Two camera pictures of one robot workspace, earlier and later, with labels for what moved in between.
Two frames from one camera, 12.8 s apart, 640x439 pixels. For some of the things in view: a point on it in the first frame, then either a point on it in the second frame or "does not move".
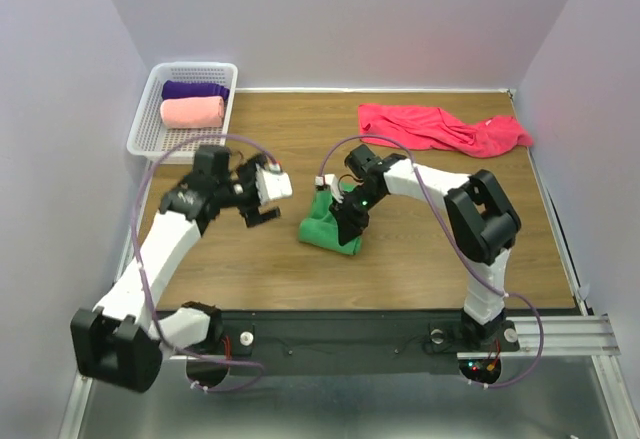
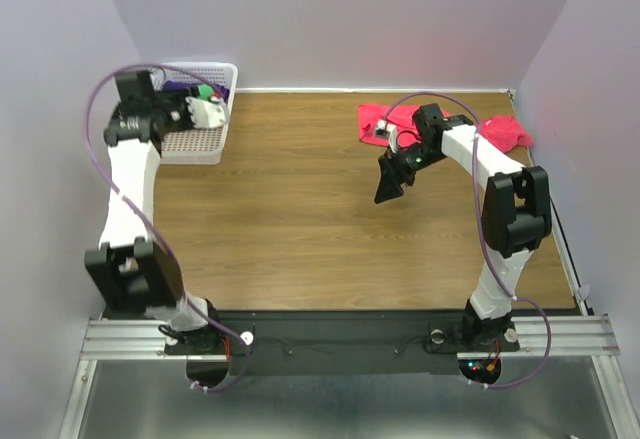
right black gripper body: x=354 y=208 -> x=409 y=161
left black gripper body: x=242 y=192 -> x=172 y=106
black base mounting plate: x=354 y=342 does not move
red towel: x=400 y=126 does not move
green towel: x=320 y=228 -> x=205 y=91
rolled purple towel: x=183 y=89 does not move
